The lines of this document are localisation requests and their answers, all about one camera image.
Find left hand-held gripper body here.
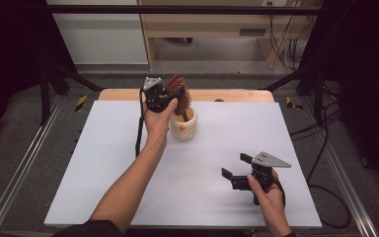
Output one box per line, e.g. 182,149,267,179
142,77,173,114

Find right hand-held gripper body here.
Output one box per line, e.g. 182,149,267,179
231,151,292,206

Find brown wooden hairbrush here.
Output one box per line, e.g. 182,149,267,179
165,74,192,122

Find cream ceramic cup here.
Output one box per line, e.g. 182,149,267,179
169,106,198,142

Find person's right hand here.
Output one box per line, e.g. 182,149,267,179
247,174,289,229

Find person's left hand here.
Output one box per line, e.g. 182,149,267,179
143,98,180,145

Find white table board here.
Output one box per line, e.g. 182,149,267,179
44,100,323,229

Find light wooden table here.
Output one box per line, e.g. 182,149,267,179
98,88,275,103

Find white cabinet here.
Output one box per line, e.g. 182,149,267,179
46,0,149,66

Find light wooden desk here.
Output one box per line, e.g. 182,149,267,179
137,0,324,71

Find black metal stand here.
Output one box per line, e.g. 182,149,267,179
38,62,105,126
260,63,327,123

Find dark curtain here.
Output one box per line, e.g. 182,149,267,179
300,0,379,200
0,0,77,151

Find person's dark sleeve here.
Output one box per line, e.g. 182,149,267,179
51,219,126,237

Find black floor cables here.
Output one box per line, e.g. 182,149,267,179
289,83,343,175

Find aluminium floor rail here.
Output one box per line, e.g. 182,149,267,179
300,97,379,237
0,95,64,237

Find black horizontal frame bar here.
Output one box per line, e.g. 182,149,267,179
45,4,324,15

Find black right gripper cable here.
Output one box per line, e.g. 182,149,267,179
272,176,352,230

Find cables behind desk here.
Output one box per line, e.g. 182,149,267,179
266,1,318,72

